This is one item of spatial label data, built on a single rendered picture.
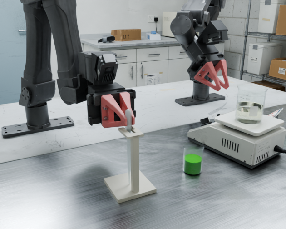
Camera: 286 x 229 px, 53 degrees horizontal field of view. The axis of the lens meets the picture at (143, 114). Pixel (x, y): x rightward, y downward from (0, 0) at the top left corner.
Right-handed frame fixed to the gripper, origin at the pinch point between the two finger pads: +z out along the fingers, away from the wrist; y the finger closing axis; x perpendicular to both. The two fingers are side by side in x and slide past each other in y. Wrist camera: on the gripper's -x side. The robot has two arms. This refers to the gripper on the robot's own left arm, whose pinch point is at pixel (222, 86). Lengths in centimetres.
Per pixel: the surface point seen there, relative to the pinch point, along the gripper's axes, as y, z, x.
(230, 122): -10.4, 11.6, -4.0
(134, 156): -37.4, 11.5, -3.9
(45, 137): -42, -11, 26
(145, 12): 168, -206, 155
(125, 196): -39.3, 16.4, 2.2
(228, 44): 277, -142, 156
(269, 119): -1.4, 14.8, -6.7
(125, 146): -27.1, 2.5, 15.1
